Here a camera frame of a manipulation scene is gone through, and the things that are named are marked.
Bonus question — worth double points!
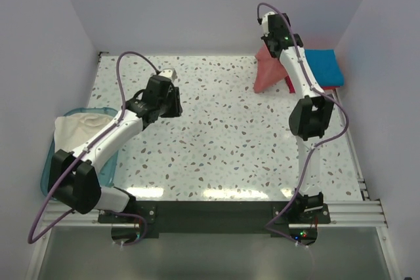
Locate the salmon pink t shirt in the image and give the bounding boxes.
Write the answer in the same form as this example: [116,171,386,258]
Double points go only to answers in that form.
[253,45,287,93]

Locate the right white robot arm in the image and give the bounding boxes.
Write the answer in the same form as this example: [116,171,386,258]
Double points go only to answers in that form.
[260,11,334,203]

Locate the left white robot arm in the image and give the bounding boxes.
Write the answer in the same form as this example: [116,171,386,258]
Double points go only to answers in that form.
[48,68,182,214]

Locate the folded blue t shirt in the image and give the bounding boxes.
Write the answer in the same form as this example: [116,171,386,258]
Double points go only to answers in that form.
[304,49,345,89]

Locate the folded magenta t shirt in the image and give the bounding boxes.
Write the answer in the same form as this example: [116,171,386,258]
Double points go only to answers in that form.
[285,76,338,94]

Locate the cream white t shirt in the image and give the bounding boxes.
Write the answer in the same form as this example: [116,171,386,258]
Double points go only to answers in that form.
[53,113,113,157]

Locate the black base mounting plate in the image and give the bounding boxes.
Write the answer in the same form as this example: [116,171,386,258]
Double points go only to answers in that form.
[98,199,331,245]

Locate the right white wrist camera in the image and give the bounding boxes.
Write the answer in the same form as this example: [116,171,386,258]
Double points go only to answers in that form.
[258,11,276,35]

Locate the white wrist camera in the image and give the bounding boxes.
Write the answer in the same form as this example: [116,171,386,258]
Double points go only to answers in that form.
[258,11,276,35]
[159,68,177,82]

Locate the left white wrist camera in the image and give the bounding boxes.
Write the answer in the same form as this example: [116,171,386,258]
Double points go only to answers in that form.
[159,68,177,82]

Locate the aluminium frame rail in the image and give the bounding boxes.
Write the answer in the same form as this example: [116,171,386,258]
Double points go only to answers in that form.
[29,201,402,279]

